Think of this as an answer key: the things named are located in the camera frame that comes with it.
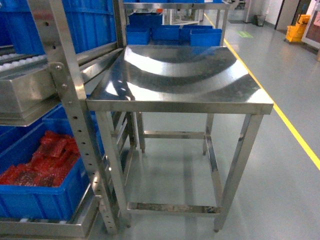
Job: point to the yellow mop bucket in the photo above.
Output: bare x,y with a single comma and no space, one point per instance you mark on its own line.
295,32

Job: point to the blue bin with red bags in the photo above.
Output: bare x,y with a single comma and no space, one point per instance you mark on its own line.
37,202

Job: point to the steel shelf rack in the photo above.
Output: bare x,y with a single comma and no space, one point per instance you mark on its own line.
61,46

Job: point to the small stainless steel table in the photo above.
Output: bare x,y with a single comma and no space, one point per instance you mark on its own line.
184,80

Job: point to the red bubble wrap bags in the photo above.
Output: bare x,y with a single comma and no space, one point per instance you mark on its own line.
49,165

